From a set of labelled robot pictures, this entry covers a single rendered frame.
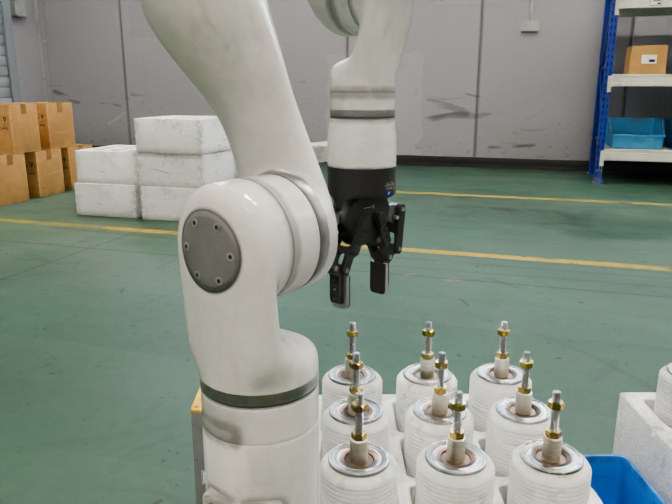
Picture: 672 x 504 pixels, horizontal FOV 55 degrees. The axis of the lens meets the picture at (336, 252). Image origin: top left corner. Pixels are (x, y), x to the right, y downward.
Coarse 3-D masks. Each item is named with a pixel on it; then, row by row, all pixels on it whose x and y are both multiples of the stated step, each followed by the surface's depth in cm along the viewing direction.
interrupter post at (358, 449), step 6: (366, 438) 78; (354, 444) 77; (360, 444) 77; (366, 444) 77; (354, 450) 77; (360, 450) 77; (366, 450) 77; (354, 456) 77; (360, 456) 77; (366, 456) 78; (354, 462) 78; (360, 462) 77; (366, 462) 78
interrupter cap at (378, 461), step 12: (348, 444) 81; (372, 444) 81; (336, 456) 79; (348, 456) 79; (372, 456) 79; (384, 456) 79; (336, 468) 76; (348, 468) 76; (360, 468) 76; (372, 468) 76; (384, 468) 76
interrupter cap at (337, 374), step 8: (336, 368) 103; (344, 368) 103; (368, 368) 103; (328, 376) 101; (336, 376) 100; (344, 376) 101; (360, 376) 101; (368, 376) 100; (344, 384) 98; (352, 384) 98; (360, 384) 98
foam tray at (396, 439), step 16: (320, 400) 108; (384, 400) 108; (464, 400) 108; (320, 416) 103; (320, 432) 98; (400, 432) 98; (480, 432) 98; (320, 448) 94; (400, 448) 94; (480, 448) 94; (400, 464) 90; (400, 480) 86; (496, 480) 86; (400, 496) 83; (496, 496) 83; (592, 496) 83
